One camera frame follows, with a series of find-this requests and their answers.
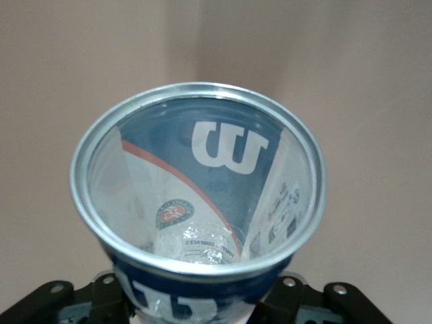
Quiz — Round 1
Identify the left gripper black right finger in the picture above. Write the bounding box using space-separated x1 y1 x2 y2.
258 275 392 324

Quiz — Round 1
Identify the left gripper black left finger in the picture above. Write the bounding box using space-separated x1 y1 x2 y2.
0 273 134 324

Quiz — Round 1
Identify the blue white tennis ball can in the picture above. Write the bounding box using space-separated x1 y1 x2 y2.
69 80 328 324

